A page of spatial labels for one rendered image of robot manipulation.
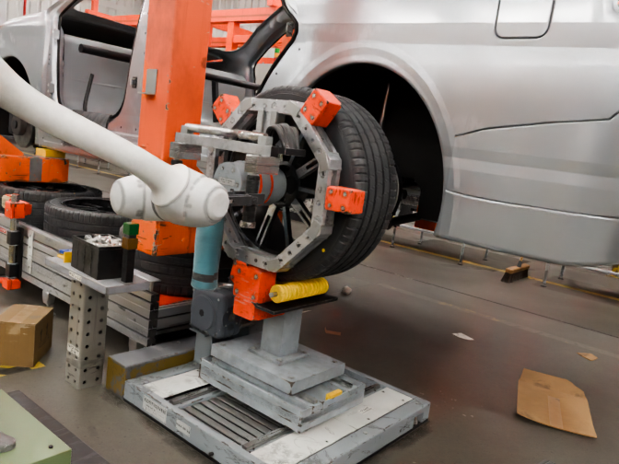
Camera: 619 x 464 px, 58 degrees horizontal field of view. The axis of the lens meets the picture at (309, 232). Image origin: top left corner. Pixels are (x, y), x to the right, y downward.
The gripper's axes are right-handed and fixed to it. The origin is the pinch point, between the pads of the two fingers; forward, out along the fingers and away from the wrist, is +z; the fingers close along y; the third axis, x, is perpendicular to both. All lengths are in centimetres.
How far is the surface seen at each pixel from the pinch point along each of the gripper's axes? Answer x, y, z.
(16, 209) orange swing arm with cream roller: -35, -178, 16
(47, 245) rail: -49, -157, 22
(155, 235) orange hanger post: -23, -57, 12
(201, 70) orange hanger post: 38, -57, 25
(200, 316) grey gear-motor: -53, -46, 27
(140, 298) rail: -53, -75, 20
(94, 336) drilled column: -63, -70, -2
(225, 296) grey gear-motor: -43, -37, 30
